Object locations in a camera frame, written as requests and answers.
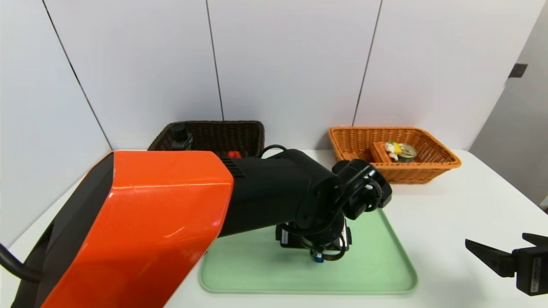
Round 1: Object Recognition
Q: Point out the black pump soap bottle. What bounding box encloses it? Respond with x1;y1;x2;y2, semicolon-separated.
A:
171;123;194;151

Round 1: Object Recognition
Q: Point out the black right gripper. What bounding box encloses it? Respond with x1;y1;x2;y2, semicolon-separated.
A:
465;232;548;296

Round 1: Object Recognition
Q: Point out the black cable loop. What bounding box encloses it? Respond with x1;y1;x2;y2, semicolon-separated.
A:
0;244;43;284

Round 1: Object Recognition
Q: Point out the black left camera cable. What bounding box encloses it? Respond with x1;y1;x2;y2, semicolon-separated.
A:
256;145;288;159

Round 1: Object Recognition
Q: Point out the light green plastic tray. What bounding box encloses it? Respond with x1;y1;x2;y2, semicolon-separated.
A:
199;207;418;295

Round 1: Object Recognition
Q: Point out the orange cake slice toy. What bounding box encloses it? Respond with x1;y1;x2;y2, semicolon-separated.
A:
370;141;403;164

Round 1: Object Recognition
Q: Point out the dark brown wicker basket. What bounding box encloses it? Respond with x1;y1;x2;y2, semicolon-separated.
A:
148;121;265;160

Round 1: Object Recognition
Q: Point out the small food tin can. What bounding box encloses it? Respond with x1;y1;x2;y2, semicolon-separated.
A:
396;143;418;163

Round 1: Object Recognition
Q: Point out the orange wicker basket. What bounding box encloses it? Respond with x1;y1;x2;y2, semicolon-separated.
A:
328;126;462;184

